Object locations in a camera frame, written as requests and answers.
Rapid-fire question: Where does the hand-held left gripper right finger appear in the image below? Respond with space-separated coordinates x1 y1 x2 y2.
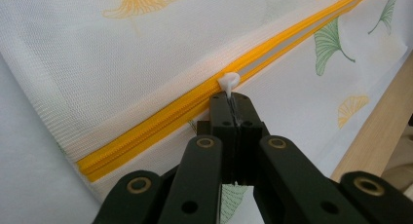
232 92 371 224

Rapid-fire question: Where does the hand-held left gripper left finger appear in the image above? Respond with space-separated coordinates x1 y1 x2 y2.
158 91 242 224

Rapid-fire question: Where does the white mesh laundry bag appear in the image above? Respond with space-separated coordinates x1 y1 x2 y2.
0 0 409 224

